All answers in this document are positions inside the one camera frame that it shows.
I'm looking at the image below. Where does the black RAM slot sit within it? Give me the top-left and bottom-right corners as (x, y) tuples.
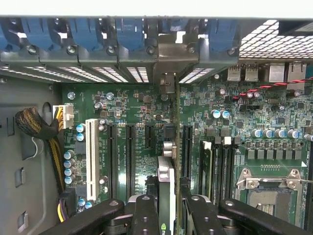
(222, 136), (232, 207)
(213, 136), (223, 207)

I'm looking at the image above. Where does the long black expansion slot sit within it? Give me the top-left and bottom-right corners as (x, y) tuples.
(107, 123), (118, 200)
(126, 123), (136, 197)
(182, 124), (194, 180)

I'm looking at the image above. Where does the white expansion slot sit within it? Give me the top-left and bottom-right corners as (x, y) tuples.
(85, 118), (101, 202)

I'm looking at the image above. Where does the short black expansion slot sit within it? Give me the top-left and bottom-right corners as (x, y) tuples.
(145, 123), (156, 150)

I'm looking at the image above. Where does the blue slot retention clip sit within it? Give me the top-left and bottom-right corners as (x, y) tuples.
(22, 19), (57, 50)
(207, 19), (239, 52)
(69, 19), (104, 51)
(116, 19), (146, 51)
(0, 22), (9, 51)

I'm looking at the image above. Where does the CPU socket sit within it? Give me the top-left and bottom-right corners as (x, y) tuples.
(234, 167), (306, 228)

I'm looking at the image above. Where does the green motherboard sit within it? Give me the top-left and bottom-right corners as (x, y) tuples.
(61, 63), (313, 235)

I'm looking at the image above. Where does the white power connector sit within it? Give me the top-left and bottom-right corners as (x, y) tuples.
(52, 104), (75, 130)

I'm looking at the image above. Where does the silver rear port block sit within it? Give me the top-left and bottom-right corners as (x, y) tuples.
(226, 63), (259, 82)
(268, 63), (286, 83)
(287, 62), (307, 92)

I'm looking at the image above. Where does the black open PC case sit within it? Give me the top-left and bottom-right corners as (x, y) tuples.
(0, 14), (313, 235)

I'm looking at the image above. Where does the black yellow sleeved wire bundle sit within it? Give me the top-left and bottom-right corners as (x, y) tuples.
(14, 107), (77, 224)

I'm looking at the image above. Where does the red black twisted wire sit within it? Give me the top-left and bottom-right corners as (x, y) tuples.
(232, 76), (313, 101)

